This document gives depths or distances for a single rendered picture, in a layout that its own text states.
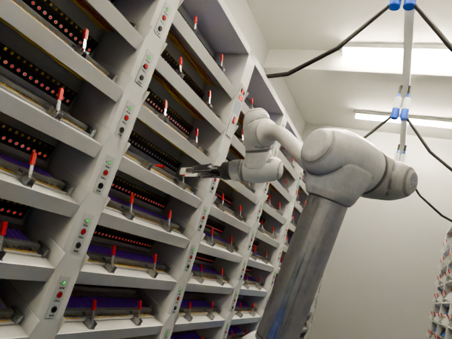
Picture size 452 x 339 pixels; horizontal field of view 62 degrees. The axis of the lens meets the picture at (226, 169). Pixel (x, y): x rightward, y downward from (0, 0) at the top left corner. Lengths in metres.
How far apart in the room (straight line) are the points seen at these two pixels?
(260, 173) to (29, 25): 0.89
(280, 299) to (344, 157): 0.37
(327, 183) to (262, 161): 0.58
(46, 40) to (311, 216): 0.79
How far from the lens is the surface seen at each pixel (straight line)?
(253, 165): 1.46
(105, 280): 1.40
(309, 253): 0.93
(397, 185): 1.03
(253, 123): 1.44
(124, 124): 1.27
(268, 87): 2.30
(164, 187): 1.52
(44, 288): 1.24
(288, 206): 3.11
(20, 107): 1.05
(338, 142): 0.90
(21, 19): 1.06
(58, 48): 1.12
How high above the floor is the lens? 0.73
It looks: 12 degrees up
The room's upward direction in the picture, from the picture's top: 17 degrees clockwise
